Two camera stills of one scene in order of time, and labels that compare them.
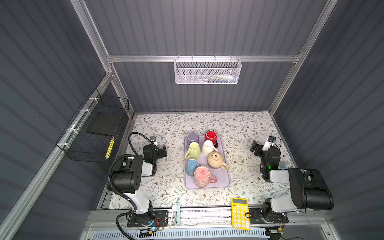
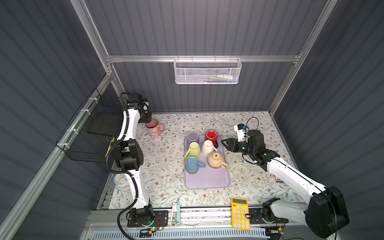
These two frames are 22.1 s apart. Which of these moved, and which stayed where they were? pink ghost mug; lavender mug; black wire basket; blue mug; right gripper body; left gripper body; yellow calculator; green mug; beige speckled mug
Moved: right gripper body; pink ghost mug; left gripper body
Stayed: lavender mug; black wire basket; yellow calculator; blue mug; beige speckled mug; green mug
